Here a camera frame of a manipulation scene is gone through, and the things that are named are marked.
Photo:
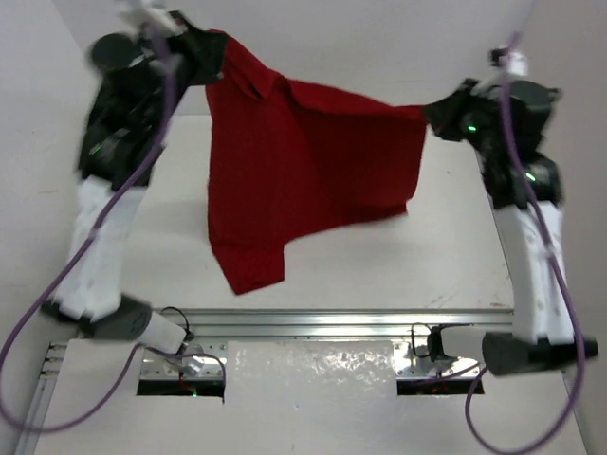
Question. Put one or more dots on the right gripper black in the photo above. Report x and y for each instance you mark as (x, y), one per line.
(444, 117)

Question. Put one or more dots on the white foam panel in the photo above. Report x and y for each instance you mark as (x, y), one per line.
(296, 371)

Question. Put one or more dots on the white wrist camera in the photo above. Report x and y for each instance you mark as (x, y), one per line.
(138, 13)
(511, 61)

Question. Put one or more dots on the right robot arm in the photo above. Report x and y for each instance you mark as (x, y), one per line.
(526, 196)

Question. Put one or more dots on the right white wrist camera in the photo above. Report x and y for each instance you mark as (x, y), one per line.
(511, 61)

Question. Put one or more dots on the aluminium front rail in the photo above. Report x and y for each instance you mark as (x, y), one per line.
(321, 324)

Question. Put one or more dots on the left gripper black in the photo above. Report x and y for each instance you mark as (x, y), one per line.
(203, 53)

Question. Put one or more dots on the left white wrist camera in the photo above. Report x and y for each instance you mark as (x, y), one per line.
(138, 13)

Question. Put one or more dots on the red t-shirt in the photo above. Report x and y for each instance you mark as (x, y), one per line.
(292, 158)

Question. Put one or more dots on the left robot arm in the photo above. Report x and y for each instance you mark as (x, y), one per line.
(120, 146)

